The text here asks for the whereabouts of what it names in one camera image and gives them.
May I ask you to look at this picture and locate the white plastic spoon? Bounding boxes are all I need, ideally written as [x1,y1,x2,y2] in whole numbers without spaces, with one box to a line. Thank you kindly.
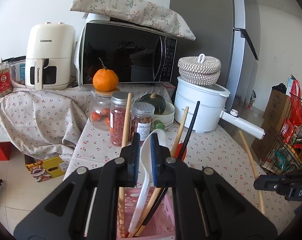
[128,129,167,237]

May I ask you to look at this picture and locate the long wooden chopstick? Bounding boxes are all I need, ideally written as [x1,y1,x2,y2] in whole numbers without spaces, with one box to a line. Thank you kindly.
[118,93,132,238]

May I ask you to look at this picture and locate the red plastic spoon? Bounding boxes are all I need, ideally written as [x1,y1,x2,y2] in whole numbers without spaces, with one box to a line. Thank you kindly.
[174,142,189,162]

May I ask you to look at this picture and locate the wooden chopstick on table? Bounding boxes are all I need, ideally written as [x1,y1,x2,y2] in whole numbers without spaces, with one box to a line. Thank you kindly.
[128,107,189,238]

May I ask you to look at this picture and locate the green jade ornament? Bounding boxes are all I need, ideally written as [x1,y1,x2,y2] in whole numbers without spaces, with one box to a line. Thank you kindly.
[153,119,165,130]

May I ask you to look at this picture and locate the pink perforated utensil basket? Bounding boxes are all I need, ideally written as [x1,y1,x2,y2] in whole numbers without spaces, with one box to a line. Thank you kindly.
[116,187,177,240]

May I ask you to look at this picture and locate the stacked white plates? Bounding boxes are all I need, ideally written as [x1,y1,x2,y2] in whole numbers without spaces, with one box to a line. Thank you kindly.
[135,99,175,128]

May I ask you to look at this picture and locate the labelled snack jar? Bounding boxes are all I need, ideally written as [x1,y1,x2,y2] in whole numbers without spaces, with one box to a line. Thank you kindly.
[130,102,155,145]

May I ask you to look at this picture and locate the glass jar with tomatoes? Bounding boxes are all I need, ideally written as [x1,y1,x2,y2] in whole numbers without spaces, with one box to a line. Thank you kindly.
[88,88,120,131]

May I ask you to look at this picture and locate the dark green squash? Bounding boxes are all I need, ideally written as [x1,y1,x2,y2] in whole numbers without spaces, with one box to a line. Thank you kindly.
[138,93,166,114]

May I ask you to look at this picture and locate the goji berry jar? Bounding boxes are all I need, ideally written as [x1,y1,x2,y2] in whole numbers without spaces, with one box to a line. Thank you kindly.
[110,92,133,146]

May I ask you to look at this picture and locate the white electric cooking pot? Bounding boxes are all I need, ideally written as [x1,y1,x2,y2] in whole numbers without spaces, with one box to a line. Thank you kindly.
[174,77,265,140]

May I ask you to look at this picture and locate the brown cardboard box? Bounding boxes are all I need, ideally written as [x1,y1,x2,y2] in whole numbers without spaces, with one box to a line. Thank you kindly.
[251,89,290,161]

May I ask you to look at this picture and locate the yellow printed cardboard box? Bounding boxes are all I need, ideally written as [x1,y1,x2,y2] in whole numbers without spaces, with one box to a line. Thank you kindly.
[25,155,69,182]

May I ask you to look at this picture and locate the cherry print tablecloth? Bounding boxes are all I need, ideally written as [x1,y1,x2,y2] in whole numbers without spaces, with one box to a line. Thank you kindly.
[0,81,302,230]

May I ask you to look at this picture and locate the orange tangerine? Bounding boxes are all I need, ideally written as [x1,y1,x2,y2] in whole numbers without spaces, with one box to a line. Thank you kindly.
[92,58,119,92]

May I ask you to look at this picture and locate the black microwave oven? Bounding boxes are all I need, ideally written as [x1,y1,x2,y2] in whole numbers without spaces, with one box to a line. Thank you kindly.
[74,20,176,86]

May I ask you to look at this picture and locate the red box on floor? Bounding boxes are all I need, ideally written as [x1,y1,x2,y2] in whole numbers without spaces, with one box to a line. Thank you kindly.
[0,142,12,161]

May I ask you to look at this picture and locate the cream air fryer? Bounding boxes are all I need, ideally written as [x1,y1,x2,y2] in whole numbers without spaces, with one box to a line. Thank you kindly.
[25,22,76,91]

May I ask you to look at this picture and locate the red labelled tea jar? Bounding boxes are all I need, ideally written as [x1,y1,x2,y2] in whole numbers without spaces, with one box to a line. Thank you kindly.
[0,61,13,98]

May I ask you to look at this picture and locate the grey refrigerator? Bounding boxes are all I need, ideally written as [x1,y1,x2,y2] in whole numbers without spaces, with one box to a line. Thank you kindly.
[170,0,261,111]

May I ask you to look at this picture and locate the floral cloth cover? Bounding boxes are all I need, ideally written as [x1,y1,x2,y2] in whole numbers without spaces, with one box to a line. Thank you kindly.
[70,0,195,41]

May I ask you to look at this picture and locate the black wire rack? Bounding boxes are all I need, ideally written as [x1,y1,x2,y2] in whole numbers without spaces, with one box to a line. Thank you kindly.
[261,93,302,174]

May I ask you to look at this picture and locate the woven rope basket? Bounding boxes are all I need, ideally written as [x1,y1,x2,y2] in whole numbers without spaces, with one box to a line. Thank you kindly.
[178,54,221,86]

